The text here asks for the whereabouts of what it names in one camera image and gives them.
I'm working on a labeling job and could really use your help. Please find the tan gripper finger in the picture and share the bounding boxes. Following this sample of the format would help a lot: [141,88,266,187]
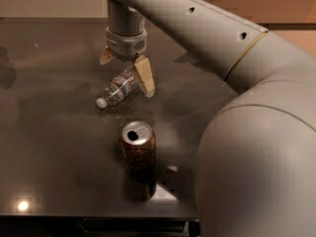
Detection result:
[133,55,155,98]
[100,46,115,65]

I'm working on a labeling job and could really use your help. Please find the clear plastic water bottle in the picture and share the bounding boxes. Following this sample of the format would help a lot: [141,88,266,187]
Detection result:
[95,67,138,110]

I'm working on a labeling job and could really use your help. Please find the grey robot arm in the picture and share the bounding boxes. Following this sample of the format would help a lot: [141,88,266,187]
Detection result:
[115,0,316,237]

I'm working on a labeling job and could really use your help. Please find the brown soda can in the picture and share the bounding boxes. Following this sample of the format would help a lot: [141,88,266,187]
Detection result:
[121,120,156,180]

